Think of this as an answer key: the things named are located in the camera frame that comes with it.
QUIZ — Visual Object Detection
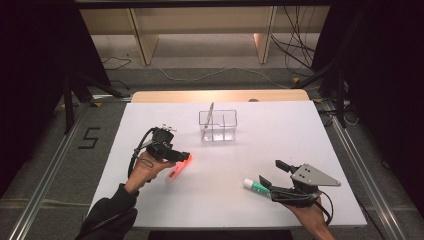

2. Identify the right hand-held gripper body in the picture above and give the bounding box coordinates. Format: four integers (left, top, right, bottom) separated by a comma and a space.
269, 162, 343, 209

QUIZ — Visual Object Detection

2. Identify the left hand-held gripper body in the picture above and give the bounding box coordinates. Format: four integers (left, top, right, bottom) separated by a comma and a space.
145, 124, 184, 164

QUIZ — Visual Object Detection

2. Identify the white green glue stick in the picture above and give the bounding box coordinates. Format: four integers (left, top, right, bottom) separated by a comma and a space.
242, 177, 272, 198

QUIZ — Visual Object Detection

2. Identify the orange highlighter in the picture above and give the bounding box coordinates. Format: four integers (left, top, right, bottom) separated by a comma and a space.
166, 153, 194, 183

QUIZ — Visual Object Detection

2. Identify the silver pen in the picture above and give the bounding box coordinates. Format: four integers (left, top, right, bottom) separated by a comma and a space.
203, 101, 216, 139

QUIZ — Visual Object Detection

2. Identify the clear plastic organizer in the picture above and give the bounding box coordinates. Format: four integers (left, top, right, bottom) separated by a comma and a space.
198, 109, 239, 143

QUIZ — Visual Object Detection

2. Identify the person's right hand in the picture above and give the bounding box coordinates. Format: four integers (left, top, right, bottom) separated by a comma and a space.
282, 197, 330, 232

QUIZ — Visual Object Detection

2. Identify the person's left hand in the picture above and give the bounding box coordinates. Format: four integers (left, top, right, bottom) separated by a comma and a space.
124, 150, 177, 195

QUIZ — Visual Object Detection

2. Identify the white table board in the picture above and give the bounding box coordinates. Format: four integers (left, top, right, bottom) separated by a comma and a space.
83, 100, 368, 231

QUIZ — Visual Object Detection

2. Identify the light wooden table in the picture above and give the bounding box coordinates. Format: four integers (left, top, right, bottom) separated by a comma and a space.
130, 88, 311, 104

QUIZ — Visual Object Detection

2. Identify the black metal stand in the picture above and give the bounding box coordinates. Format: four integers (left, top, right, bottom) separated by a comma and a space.
292, 9, 365, 130

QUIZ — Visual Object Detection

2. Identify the black tripod stand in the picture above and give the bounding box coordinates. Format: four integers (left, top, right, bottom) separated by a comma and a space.
60, 70, 133, 135

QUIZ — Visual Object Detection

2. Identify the black curtain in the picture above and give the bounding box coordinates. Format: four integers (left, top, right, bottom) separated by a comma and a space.
0, 0, 113, 198
312, 0, 424, 212

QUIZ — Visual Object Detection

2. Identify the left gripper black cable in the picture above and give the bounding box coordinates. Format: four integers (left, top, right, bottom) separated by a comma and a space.
127, 127, 158, 183

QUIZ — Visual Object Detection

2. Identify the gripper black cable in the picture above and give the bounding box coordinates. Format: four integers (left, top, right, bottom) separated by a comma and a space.
314, 189, 335, 227
127, 127, 158, 183

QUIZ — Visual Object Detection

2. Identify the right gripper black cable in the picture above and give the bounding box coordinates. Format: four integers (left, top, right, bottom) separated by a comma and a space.
314, 189, 335, 227

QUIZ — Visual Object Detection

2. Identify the aluminium floor rail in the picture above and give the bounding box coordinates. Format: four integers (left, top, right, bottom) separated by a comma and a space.
323, 99, 407, 240
7, 99, 98, 240

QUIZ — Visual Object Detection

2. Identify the white floor cable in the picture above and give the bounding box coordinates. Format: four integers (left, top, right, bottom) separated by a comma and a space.
155, 64, 292, 90

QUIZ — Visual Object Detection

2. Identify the thin black floor cable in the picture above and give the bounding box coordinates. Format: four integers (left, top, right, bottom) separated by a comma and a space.
100, 55, 133, 72

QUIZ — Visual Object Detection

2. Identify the bundle of black cables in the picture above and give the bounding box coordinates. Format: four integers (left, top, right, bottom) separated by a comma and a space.
269, 4, 322, 74

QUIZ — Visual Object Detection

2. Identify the light wooden desk frame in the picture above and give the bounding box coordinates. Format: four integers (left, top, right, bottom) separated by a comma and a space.
79, 4, 332, 66

